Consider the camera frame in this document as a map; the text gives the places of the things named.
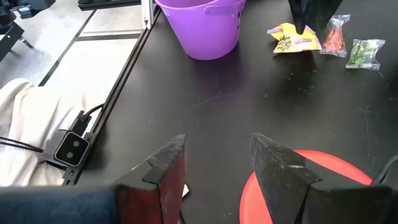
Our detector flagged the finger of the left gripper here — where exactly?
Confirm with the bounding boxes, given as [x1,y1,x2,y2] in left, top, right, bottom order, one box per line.
[287,0,312,35]
[310,0,345,30]

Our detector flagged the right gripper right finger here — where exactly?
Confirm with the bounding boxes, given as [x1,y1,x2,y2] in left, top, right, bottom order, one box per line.
[250,132,395,224]

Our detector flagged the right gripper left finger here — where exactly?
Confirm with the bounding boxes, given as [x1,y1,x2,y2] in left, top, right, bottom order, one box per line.
[0,133,187,224]

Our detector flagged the yellow candy packet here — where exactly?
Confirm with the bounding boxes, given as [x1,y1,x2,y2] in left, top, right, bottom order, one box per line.
[266,22,323,55]

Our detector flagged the orange clear-wrapped candy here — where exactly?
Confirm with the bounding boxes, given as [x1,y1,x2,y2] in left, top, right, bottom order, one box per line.
[319,14,351,59]

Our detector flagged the green clear-wrapped candy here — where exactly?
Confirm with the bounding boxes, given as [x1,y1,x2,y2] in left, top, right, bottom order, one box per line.
[345,38,387,71]

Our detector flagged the purple plastic bucket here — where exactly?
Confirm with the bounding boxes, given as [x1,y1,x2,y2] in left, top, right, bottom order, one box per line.
[154,0,247,61]

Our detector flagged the red desk lamp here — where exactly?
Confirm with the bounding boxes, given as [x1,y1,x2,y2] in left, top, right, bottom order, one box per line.
[238,149,374,224]

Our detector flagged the black table mat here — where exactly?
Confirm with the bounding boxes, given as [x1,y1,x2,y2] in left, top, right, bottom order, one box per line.
[76,0,398,224]

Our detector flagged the white cloth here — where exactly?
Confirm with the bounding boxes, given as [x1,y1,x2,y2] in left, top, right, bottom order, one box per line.
[0,77,96,187]

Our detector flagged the black floor stand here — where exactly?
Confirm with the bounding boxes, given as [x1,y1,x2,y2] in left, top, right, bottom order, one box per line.
[0,0,57,62]

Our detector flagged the grey table-level camera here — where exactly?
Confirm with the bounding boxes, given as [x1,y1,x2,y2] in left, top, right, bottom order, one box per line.
[41,128,91,168]

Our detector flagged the black camera cable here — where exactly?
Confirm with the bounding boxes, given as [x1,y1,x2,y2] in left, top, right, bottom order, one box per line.
[68,103,105,136]

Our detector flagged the thin black cable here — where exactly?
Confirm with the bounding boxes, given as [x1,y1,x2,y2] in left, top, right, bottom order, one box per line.
[0,135,45,154]

